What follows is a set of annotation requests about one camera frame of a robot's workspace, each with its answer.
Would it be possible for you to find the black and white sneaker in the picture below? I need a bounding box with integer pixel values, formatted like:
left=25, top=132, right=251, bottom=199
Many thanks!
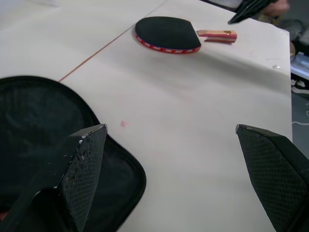
left=291, top=77, right=309, bottom=95

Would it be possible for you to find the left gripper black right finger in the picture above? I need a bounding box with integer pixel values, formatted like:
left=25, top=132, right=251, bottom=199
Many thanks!
left=235, top=124, right=309, bottom=232

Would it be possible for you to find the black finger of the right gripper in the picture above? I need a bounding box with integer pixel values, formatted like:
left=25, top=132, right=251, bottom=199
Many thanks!
left=227, top=0, right=275, bottom=25

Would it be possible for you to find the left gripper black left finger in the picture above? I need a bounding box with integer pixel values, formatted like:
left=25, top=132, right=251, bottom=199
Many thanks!
left=0, top=124, right=108, bottom=232

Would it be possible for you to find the blue and white box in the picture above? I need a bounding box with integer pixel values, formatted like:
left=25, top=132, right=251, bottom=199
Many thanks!
left=290, top=52, right=309, bottom=76

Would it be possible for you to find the black table tennis paddle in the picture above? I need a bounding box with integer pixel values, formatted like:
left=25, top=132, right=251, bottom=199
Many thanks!
left=134, top=16, right=238, bottom=56

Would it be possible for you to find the white cable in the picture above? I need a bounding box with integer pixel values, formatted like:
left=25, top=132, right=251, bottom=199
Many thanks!
left=291, top=103, right=309, bottom=126

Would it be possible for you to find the black zippered paddle case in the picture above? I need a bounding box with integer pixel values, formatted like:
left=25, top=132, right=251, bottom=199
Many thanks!
left=0, top=75, right=147, bottom=232

